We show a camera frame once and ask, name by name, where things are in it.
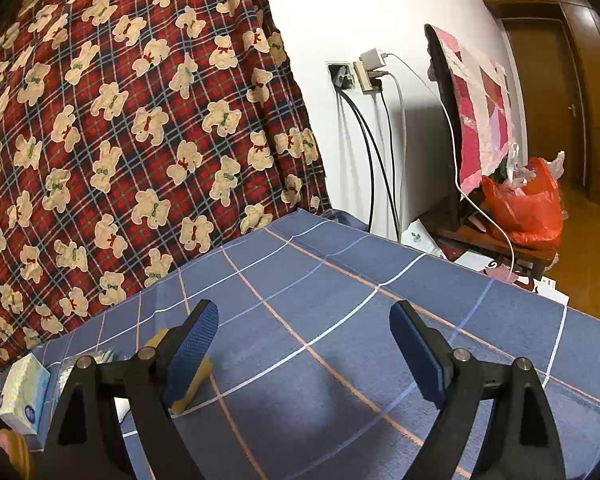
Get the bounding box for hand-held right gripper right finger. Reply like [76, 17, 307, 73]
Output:
[389, 300, 567, 480]

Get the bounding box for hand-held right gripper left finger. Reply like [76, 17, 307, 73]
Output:
[44, 299, 220, 480]

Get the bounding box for yellow sponge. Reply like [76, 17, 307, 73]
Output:
[144, 329, 215, 418]

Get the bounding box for orange round sponge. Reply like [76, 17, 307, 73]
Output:
[0, 430, 32, 480]

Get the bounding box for blue checked bed sheet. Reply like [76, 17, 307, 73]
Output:
[0, 207, 600, 480]

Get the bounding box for white papers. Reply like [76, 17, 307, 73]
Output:
[454, 252, 557, 297]

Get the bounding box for white paper bag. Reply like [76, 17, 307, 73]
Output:
[400, 219, 454, 262]

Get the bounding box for wooden side table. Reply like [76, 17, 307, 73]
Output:
[432, 207, 558, 281]

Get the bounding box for white packet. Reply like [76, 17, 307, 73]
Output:
[50, 349, 116, 401]

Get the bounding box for white tissue box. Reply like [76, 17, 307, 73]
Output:
[0, 353, 51, 436]

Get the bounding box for red plastic bag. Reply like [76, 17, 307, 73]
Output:
[481, 156, 565, 251]

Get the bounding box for black monitor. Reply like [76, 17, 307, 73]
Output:
[424, 24, 477, 232]

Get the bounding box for white plastic bag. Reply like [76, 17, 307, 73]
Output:
[504, 142, 566, 183]

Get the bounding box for red plaid teddy bear blanket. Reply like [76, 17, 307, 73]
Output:
[0, 0, 336, 383]

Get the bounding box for pink patchwork cloth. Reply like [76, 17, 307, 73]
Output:
[430, 25, 514, 189]

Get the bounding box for brown wooden door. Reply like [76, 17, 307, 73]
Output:
[497, 7, 597, 201]

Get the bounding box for white charger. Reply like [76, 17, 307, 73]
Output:
[361, 48, 389, 70]

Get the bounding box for black power cable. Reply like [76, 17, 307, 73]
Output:
[377, 72, 402, 242]
[337, 85, 381, 233]

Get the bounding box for white charger cable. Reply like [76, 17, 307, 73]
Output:
[386, 52, 517, 283]

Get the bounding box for white charger and wall sockets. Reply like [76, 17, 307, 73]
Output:
[354, 60, 384, 94]

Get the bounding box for wall socket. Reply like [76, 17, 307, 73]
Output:
[326, 61, 355, 90]

